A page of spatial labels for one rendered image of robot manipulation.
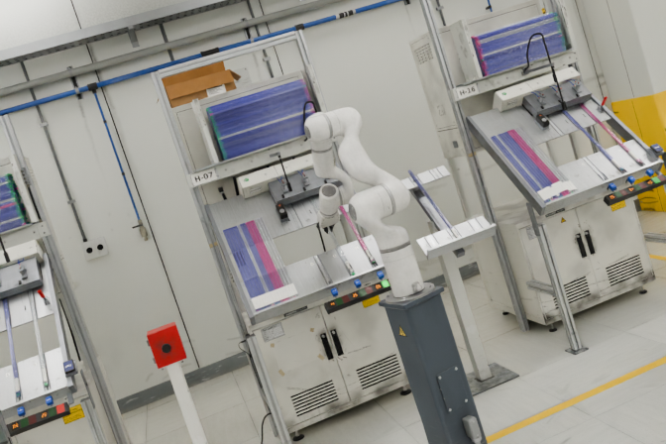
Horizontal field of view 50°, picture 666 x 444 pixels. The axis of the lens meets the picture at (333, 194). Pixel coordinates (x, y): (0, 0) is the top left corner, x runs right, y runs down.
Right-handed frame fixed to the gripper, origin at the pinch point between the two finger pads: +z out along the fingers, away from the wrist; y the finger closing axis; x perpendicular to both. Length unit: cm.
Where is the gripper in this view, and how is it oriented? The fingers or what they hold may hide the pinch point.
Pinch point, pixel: (328, 228)
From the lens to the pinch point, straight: 336.6
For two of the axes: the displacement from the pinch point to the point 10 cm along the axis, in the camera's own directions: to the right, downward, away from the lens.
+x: 3.9, 7.7, -5.0
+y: -9.2, 3.2, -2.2
